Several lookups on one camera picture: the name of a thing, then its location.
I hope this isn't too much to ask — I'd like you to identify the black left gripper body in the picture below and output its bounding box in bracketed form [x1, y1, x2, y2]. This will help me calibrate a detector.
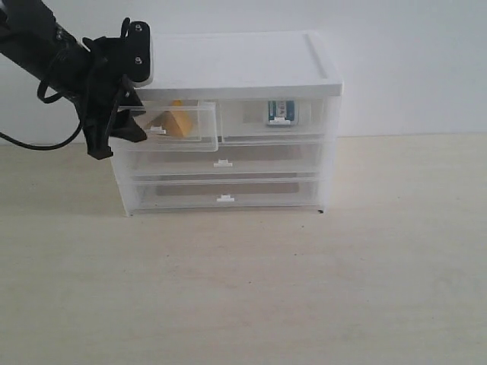
[78, 36, 124, 158]

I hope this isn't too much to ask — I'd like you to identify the yellow cheese wedge toy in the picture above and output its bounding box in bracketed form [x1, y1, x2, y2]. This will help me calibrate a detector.
[142, 100, 193, 138]

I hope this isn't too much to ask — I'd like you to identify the white bottle teal label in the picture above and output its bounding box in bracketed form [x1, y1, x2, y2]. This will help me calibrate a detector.
[266, 100, 297, 126]

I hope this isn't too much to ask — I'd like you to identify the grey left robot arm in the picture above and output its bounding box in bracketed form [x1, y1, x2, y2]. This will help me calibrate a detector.
[1, 1, 153, 160]

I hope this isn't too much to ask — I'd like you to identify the bottom wide clear drawer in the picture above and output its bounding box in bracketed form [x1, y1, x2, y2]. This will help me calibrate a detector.
[133, 179, 320, 210]

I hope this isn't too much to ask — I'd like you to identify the wide clear drawer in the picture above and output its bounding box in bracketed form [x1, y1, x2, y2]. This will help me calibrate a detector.
[119, 144, 323, 177]
[133, 179, 320, 210]

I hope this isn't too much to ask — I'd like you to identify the white plastic drawer cabinet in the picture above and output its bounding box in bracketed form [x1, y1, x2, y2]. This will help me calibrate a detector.
[111, 31, 343, 215]

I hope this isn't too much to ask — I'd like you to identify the middle wide clear drawer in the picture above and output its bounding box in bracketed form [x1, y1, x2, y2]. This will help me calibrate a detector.
[119, 144, 323, 177]

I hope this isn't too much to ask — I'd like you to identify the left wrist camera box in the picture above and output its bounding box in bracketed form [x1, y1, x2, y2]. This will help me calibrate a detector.
[120, 17, 154, 87]

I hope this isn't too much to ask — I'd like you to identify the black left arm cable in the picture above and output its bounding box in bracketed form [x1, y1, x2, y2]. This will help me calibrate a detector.
[0, 11, 115, 151]

